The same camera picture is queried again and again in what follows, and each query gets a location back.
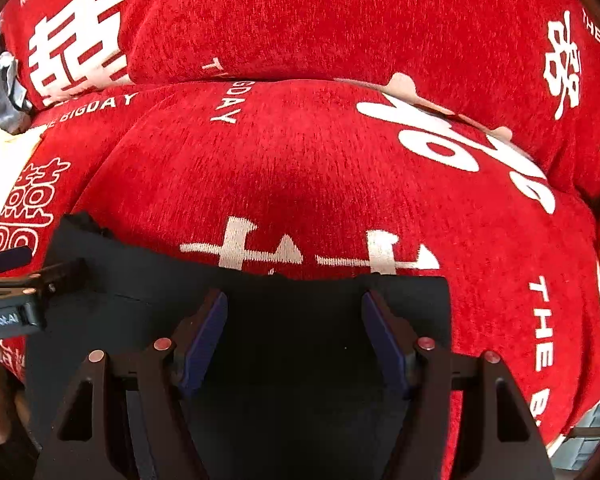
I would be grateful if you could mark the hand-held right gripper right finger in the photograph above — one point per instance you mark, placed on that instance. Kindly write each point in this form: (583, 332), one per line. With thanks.
(385, 345)

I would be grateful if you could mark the red printed sofa cover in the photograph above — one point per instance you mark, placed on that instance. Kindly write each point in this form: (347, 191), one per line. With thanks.
(280, 170)

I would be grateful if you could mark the cream cloth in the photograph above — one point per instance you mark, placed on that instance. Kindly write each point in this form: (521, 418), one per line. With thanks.
(2, 175)

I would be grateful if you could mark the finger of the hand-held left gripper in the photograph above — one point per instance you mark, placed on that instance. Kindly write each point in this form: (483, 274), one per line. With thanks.
(10, 259)
(55, 272)

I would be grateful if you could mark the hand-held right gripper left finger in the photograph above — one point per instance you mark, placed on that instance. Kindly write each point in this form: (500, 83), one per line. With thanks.
(202, 345)

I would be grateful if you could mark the grey crumpled cloth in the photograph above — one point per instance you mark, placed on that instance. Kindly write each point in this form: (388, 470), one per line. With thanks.
(0, 85)

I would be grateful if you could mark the black pants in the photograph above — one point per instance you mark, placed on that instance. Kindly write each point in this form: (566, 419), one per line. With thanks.
(290, 320)

